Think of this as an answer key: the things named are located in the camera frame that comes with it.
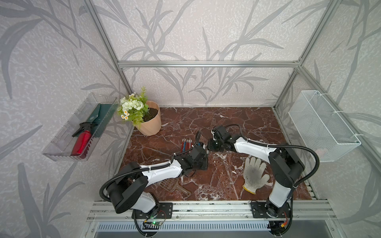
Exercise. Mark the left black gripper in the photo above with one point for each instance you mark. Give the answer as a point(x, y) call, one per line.
point(205, 164)

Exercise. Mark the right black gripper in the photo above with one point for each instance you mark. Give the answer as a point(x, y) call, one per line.
point(209, 145)

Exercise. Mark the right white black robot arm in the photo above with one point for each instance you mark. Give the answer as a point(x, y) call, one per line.
point(286, 166)

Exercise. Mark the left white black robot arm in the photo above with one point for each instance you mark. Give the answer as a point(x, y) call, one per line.
point(126, 189)

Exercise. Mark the brown plastic scoop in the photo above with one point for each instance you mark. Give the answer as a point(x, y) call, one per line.
point(172, 184)

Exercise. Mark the white work glove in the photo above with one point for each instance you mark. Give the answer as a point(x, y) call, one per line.
point(254, 175)

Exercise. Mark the terracotta flower pot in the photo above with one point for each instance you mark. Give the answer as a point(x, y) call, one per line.
point(154, 125)

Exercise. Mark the small circuit board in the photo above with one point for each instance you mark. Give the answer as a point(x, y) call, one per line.
point(153, 225)

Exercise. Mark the artificial white flower plant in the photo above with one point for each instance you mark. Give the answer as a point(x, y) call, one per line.
point(133, 108)

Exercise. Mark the green garden trowel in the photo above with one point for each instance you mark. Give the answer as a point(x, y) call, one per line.
point(100, 117)

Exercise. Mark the red spray bottle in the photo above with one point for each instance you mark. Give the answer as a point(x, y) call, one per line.
point(84, 135)

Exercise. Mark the white wire mesh basket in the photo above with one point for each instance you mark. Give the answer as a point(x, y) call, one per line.
point(321, 127)

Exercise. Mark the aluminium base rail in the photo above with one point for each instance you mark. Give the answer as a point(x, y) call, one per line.
point(216, 211)

